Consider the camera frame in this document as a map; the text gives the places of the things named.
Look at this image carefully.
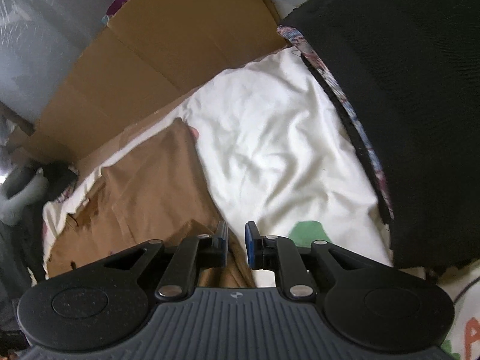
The brown t-shirt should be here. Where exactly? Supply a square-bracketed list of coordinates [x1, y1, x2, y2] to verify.
[46, 117, 258, 290]

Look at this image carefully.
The cream cartoon print blanket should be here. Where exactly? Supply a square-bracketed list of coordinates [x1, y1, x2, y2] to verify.
[40, 46, 480, 360]

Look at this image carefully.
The dark grey pillow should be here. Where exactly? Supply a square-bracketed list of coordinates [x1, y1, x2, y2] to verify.
[1, 162, 77, 331]

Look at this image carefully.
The grey neck pillow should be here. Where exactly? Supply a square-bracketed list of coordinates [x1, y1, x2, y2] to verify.
[1, 166, 49, 227]

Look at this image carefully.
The brown cardboard sheet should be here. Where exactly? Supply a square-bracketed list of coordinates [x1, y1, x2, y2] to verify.
[12, 0, 284, 163]

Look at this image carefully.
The black folded garment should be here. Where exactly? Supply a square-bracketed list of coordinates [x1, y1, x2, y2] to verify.
[278, 0, 479, 271]

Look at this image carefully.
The grey wrapped mattress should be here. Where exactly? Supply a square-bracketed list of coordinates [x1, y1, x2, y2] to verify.
[1, 0, 114, 122]

